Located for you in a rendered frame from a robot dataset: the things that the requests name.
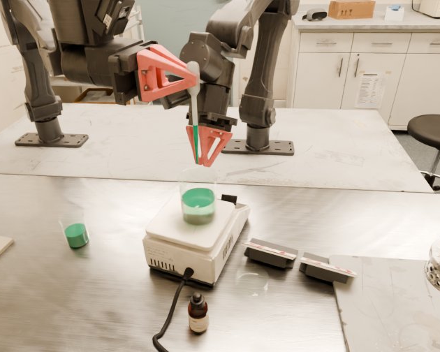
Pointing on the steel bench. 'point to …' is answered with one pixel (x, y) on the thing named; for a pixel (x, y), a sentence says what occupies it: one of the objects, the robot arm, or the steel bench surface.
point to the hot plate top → (200, 237)
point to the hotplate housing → (163, 254)
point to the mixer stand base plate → (392, 306)
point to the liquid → (195, 141)
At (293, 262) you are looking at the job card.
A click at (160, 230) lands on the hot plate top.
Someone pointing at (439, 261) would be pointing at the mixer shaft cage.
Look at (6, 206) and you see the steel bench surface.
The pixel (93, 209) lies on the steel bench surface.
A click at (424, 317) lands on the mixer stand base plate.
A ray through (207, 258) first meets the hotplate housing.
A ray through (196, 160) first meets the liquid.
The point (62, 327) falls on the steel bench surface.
